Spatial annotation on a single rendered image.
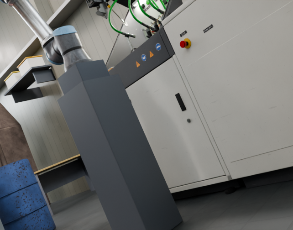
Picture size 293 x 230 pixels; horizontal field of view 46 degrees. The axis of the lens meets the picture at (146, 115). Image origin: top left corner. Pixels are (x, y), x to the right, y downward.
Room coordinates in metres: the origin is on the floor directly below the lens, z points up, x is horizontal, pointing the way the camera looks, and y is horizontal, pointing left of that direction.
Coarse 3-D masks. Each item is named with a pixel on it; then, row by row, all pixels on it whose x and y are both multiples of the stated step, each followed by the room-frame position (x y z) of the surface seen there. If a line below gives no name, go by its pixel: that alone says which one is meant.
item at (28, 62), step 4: (36, 56) 5.83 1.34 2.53; (40, 56) 5.90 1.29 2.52; (24, 60) 5.77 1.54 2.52; (28, 60) 5.72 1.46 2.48; (32, 60) 5.77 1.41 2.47; (36, 60) 5.82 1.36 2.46; (40, 60) 5.88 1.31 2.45; (20, 64) 5.87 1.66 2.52; (24, 64) 5.79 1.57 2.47; (28, 64) 5.71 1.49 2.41; (32, 64) 5.75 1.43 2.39; (36, 64) 5.80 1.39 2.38; (40, 64) 5.85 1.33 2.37; (44, 64) 5.91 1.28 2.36; (20, 68) 5.92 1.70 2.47; (24, 68) 5.83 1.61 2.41; (28, 68) 5.74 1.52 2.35; (20, 72) 5.95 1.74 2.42; (24, 72) 5.86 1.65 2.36
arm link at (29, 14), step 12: (0, 0) 1.77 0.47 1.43; (12, 0) 1.72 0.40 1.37; (24, 0) 1.74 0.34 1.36; (24, 12) 1.74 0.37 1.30; (36, 12) 1.76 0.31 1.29; (36, 24) 1.75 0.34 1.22; (48, 36) 1.77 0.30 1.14; (48, 48) 1.77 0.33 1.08; (48, 60) 1.84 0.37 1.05; (60, 60) 1.80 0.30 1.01
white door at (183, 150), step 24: (168, 72) 1.87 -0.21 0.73; (144, 96) 2.06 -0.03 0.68; (168, 96) 1.92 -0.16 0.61; (144, 120) 2.13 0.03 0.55; (168, 120) 1.98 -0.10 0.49; (192, 120) 1.86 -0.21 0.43; (168, 144) 2.04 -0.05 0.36; (192, 144) 1.91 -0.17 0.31; (168, 168) 2.11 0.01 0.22; (192, 168) 1.97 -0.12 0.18; (216, 168) 1.84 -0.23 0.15
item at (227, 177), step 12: (180, 72) 1.81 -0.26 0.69; (192, 96) 1.80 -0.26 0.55; (204, 120) 1.80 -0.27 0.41; (216, 144) 1.80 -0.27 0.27; (204, 180) 1.93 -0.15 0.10; (216, 180) 1.87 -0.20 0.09; (228, 180) 1.81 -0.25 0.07; (240, 180) 1.88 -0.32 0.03; (180, 192) 2.21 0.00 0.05; (192, 192) 2.13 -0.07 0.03; (204, 192) 2.06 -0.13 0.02; (228, 192) 1.84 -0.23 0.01
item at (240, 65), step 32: (224, 0) 1.50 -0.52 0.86; (256, 0) 1.40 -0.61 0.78; (288, 0) 1.32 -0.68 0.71; (192, 32) 1.67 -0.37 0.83; (224, 32) 1.55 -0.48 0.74; (256, 32) 1.45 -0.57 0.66; (288, 32) 1.36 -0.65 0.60; (192, 64) 1.73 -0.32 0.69; (224, 64) 1.61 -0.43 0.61; (256, 64) 1.49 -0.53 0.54; (288, 64) 1.40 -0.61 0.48; (224, 96) 1.66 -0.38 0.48; (256, 96) 1.54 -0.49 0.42; (288, 96) 1.44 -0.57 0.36; (224, 128) 1.72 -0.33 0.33; (256, 128) 1.59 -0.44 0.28; (288, 128) 1.49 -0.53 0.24; (224, 160) 1.79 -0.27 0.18; (256, 160) 1.65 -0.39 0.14; (288, 160) 1.54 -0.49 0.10
